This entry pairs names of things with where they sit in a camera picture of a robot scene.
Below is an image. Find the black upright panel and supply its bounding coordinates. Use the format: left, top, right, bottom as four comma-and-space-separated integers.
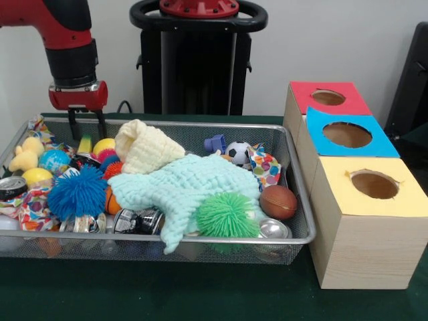
383, 21, 428, 141

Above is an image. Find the yellow smiley face ball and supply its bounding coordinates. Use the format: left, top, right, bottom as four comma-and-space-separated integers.
21, 167, 54, 189

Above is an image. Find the small black white soccer ball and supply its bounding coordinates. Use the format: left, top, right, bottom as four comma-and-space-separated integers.
225, 142, 252, 167

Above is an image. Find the dark green tablecloth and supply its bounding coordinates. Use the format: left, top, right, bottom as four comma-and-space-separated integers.
0, 112, 428, 321
393, 132, 428, 201

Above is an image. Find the blue spiky rubber ball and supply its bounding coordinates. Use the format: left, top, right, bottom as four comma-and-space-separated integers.
47, 165, 108, 222

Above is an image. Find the colourful dotted cloth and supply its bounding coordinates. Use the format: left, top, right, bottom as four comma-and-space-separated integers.
247, 144, 282, 188

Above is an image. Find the globe print ball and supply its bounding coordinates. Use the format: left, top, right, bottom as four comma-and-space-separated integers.
38, 149, 72, 175

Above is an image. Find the wooden box with three holes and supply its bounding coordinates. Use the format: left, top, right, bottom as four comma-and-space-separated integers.
282, 81, 428, 290

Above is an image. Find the plain silver can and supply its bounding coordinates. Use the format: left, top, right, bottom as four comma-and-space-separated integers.
257, 218, 294, 239

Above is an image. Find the green spiky rubber ball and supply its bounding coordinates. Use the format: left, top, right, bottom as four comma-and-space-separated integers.
195, 192, 261, 239

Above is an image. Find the shallow clear mesh bin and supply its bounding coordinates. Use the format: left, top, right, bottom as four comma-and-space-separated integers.
0, 117, 317, 265

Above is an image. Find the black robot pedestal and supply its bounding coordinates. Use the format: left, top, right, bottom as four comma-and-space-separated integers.
129, 0, 268, 116

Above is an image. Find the cream knit cloth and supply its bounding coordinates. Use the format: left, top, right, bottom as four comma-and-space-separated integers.
114, 119, 187, 175

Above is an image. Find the mint green knit cloth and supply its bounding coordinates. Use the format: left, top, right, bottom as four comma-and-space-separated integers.
107, 154, 261, 255

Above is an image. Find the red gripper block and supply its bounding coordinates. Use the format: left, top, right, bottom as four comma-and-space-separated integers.
48, 80, 109, 142

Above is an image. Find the small brown football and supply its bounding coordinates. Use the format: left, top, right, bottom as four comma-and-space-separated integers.
259, 185, 298, 221

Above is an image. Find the black printed can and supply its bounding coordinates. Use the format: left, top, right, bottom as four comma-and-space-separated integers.
112, 208, 165, 235

